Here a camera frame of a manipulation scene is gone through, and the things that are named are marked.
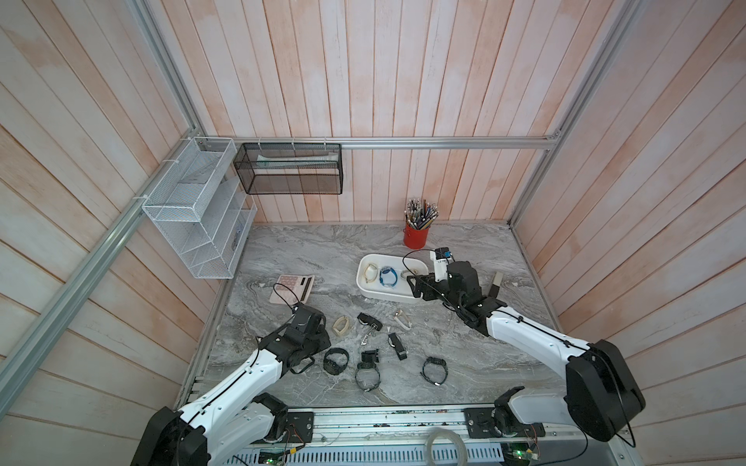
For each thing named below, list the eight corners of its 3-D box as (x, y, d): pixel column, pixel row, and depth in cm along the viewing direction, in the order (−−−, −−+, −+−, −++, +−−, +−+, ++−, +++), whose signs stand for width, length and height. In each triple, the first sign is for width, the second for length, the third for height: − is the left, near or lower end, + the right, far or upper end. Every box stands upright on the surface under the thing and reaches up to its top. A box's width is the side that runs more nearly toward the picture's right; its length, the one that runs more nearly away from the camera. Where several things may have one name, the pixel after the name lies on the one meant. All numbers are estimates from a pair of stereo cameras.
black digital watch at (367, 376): (355, 391, 81) (354, 388, 78) (355, 367, 85) (355, 362, 82) (380, 391, 81) (380, 388, 78) (379, 367, 85) (379, 362, 82)
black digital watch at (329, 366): (321, 371, 84) (319, 366, 81) (330, 350, 89) (328, 344, 85) (342, 378, 83) (341, 373, 80) (350, 356, 87) (349, 350, 84)
